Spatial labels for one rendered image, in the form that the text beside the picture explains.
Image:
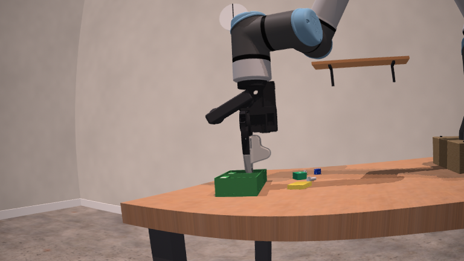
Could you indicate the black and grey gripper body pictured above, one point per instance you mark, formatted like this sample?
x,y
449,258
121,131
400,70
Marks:
x,y
256,118

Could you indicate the green nine-volt battery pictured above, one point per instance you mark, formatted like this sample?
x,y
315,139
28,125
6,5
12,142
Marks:
x,y
299,175

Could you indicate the green three-compartment bin rack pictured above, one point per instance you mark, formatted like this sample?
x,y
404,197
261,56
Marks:
x,y
238,183

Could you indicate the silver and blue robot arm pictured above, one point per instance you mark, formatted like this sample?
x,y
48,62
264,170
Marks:
x,y
254,35

